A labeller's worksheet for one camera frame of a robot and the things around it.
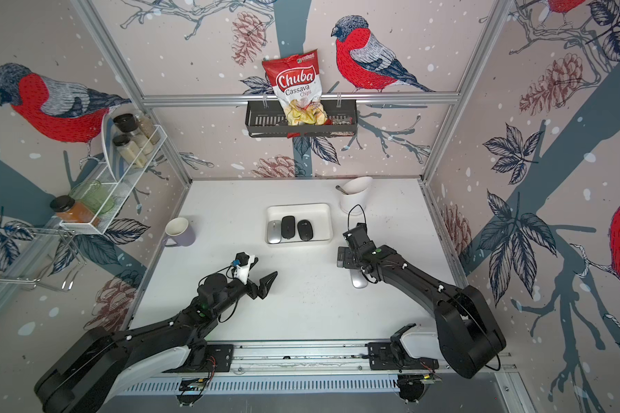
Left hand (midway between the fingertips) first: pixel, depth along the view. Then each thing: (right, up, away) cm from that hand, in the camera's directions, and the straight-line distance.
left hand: (270, 262), depth 82 cm
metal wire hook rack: (-49, +13, -19) cm, 54 cm away
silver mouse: (-2, +8, +19) cm, 20 cm away
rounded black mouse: (+11, +8, +19) cm, 23 cm away
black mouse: (+4, +10, +19) cm, 22 cm away
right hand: (+28, +1, +7) cm, 29 cm away
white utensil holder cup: (+31, +20, +21) cm, 42 cm away
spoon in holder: (+24, +26, +21) cm, 41 cm away
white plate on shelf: (-48, +32, -2) cm, 58 cm away
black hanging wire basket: (-5, +51, +13) cm, 53 cm away
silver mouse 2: (+30, -8, +9) cm, 33 cm away
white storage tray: (+16, +14, +26) cm, 33 cm away
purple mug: (-34, +8, +9) cm, 37 cm away
